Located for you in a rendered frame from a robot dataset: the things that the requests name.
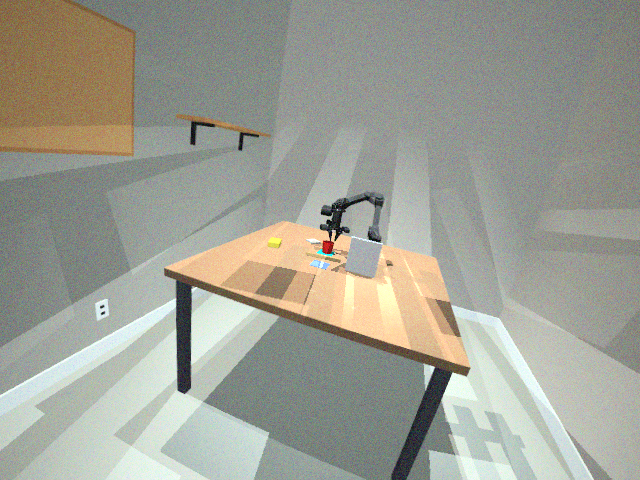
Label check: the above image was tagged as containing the small yellow block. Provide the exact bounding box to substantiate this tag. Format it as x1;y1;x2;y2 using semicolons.
267;237;282;248

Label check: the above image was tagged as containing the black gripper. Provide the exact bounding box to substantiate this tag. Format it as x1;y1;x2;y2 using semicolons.
320;217;350;242

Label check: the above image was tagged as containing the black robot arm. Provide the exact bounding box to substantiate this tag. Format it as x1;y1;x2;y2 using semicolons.
321;191;385;243

